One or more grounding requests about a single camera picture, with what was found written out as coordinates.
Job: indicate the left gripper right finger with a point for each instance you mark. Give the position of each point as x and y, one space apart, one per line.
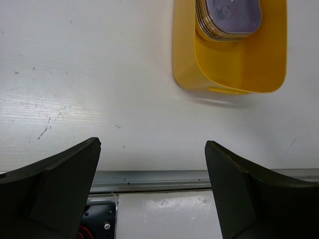
254 202

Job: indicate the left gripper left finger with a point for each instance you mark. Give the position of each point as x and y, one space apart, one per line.
46 199

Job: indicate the purple plate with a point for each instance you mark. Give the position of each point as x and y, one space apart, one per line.
234 17

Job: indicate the yellow plastic bin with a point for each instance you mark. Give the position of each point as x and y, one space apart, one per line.
255 64

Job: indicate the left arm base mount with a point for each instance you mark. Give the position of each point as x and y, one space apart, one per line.
99 219

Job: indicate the aluminium rail front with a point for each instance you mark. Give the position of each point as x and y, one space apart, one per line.
149 180

